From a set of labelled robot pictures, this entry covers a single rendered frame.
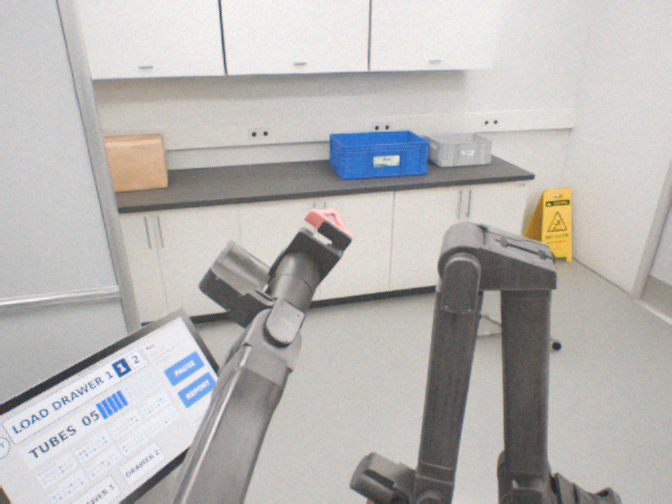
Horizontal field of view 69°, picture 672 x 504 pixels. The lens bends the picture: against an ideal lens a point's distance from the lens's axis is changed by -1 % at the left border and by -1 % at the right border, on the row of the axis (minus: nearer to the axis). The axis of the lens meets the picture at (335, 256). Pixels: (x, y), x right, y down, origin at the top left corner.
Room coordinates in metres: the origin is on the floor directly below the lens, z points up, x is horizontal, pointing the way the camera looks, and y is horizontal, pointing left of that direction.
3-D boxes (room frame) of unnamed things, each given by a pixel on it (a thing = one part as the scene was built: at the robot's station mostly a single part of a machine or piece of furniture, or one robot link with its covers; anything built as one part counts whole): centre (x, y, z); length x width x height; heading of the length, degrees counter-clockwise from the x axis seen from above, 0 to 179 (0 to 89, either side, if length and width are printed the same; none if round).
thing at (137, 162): (3.06, 1.29, 1.04); 0.41 x 0.32 x 0.28; 104
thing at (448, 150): (3.61, -0.90, 0.99); 0.40 x 0.31 x 0.17; 104
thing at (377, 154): (3.38, -0.29, 1.01); 0.61 x 0.41 x 0.22; 104
